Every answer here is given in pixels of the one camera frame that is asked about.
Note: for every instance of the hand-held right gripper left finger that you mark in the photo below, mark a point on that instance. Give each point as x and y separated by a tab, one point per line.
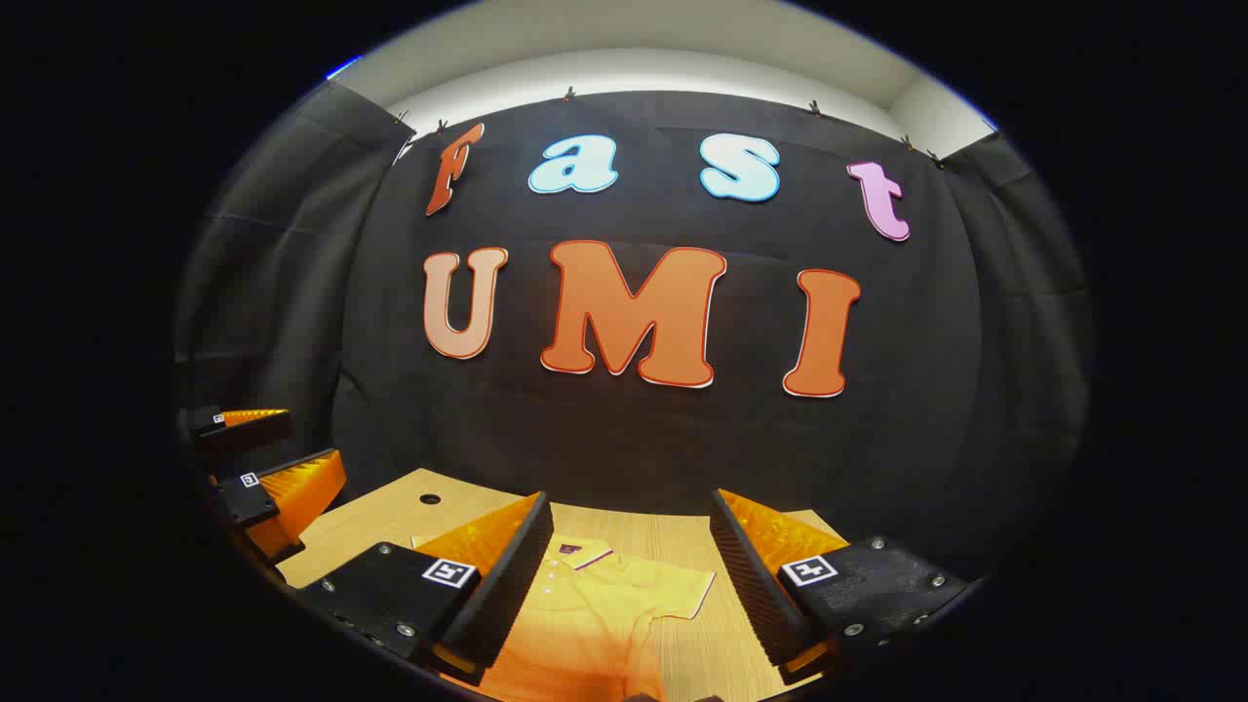
502	585

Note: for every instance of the orange T-shirt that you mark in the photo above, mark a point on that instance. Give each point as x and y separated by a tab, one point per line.
595	614

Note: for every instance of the black backdrop cloth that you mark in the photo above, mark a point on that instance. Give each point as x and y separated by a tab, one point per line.
624	439

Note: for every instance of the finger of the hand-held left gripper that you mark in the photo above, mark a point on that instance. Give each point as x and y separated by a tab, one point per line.
249	433
246	499

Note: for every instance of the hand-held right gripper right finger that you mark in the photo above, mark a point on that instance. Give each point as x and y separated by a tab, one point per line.
756	585

